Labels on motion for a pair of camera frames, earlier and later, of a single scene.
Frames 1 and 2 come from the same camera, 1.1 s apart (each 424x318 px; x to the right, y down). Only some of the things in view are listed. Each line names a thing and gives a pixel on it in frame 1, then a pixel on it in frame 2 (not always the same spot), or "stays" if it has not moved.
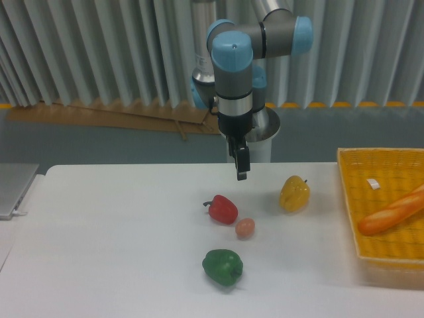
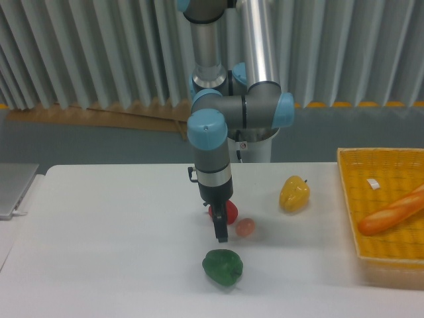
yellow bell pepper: [295, 193] stays
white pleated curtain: [362, 52] stays
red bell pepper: [222, 209] stays
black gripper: [236, 128] to [216, 197]
